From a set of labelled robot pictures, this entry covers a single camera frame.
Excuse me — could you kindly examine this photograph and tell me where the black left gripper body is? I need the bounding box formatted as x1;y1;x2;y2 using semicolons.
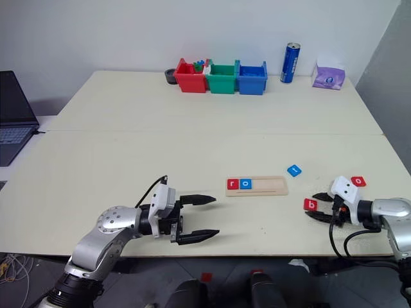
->
159;200;186;245

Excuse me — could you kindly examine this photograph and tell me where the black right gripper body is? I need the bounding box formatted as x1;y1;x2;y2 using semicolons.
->
326;182;347;227

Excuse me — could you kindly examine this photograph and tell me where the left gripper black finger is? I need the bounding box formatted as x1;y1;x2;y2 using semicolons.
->
176;229;220;246
179;194;218;207

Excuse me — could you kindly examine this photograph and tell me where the wooden letter tray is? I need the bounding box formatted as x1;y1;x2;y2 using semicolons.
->
225;175;289;198

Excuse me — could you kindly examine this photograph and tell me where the white crumpled paper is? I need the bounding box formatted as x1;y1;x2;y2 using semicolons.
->
288;258;310;274

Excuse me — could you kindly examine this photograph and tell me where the dark rounded shape red top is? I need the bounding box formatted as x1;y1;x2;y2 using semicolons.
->
248;269;287;308

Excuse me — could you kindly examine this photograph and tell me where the red plastic bin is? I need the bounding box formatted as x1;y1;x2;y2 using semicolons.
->
173;57;208;94

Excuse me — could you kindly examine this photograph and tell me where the green plastic bin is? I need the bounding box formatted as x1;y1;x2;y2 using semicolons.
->
205;63;238;95

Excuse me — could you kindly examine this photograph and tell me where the purple tissue pack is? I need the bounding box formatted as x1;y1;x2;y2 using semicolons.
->
310;58;347;90

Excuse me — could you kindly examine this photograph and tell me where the black tape roll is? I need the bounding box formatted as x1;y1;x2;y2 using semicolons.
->
164;67;179;85

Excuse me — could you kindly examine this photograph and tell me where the blue plastic bin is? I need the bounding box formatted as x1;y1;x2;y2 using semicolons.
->
236;60;268;96

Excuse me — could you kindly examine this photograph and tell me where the blue drink can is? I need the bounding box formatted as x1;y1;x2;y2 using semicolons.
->
279;41;302;84

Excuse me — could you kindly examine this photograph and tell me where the dark laptop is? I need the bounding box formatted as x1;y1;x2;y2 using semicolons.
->
0;70;41;167

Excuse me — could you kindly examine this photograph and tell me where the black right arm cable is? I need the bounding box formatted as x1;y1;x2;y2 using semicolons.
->
328;198;401;268

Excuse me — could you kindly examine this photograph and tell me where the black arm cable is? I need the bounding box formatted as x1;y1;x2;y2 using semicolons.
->
328;198;401;268
134;175;170;209

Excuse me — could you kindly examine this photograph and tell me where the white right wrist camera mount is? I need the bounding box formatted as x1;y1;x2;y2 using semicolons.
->
330;175;363;225

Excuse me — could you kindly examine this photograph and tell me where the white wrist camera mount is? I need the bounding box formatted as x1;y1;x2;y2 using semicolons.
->
330;175;363;225
150;184;177;239

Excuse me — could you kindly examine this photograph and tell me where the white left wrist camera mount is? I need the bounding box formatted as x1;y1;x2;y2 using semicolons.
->
150;184;177;239

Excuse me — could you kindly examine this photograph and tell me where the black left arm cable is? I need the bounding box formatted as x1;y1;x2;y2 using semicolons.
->
134;175;170;209

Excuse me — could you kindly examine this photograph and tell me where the white cable bundle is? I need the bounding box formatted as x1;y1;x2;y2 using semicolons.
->
0;253;35;291

